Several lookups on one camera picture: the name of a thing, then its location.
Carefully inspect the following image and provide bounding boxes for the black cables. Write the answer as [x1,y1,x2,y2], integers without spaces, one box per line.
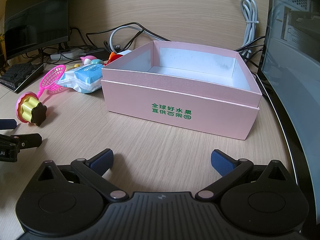
[70,22,157,53]

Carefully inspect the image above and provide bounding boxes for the black computer monitor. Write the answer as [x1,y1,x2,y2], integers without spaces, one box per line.
[4,0,72,61]

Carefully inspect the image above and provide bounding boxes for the bundled white cable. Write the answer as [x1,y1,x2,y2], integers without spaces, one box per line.
[235,0,259,55]

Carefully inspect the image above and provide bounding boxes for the white power strip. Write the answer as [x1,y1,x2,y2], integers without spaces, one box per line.
[50,49,87,61]

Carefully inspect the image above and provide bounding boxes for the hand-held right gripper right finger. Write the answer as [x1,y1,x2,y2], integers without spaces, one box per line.
[195,149,290,202]

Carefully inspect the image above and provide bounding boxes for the pink toy strainer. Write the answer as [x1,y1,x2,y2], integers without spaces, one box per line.
[37,65,67,98]

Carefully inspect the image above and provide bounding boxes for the pink dolphin toy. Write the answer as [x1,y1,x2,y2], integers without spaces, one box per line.
[80,54,104,67]

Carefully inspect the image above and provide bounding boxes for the blue tissue packet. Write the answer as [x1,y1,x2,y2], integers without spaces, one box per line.
[55,64,106,95]

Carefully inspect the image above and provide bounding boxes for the red toy plate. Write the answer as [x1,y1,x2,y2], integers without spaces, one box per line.
[110,53,127,65]

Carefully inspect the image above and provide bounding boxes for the pink yellow toy cake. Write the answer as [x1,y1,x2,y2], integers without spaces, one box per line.
[15,92,48,127]

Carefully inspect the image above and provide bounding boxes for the black keyboard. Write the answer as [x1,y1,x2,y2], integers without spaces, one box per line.
[0,62,45,94]

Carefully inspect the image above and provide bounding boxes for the wooden desktop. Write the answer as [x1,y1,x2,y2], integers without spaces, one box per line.
[0,0,308,240]

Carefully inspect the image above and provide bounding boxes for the looped grey cable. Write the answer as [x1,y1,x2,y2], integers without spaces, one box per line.
[109,26,171,53]

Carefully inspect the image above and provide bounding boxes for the glass-sided computer case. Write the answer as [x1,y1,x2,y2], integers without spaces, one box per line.
[255,0,320,240]

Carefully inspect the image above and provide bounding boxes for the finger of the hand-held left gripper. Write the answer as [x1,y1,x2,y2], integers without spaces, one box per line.
[0,133,42,153]
[0,119,18,131]

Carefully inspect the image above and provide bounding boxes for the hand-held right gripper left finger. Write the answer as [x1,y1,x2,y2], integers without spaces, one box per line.
[37,149,128,202]

